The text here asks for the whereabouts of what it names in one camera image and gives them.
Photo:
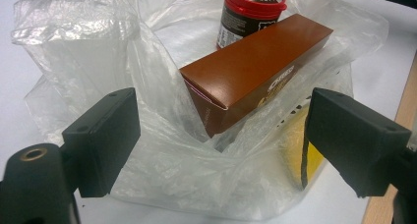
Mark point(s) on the clear plastic bag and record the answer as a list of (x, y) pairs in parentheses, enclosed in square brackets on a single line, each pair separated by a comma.
[(180, 171)]

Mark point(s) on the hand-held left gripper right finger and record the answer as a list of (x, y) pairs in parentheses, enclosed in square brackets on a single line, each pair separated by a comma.
[(354, 142)]

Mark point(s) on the red-lidded dark jar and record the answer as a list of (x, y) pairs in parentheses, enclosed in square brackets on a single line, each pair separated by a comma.
[(242, 17)]

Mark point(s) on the long brown cardboard box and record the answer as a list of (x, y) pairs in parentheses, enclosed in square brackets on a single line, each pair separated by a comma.
[(249, 70)]

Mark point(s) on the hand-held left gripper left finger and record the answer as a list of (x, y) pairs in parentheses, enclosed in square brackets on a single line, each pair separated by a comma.
[(101, 142)]

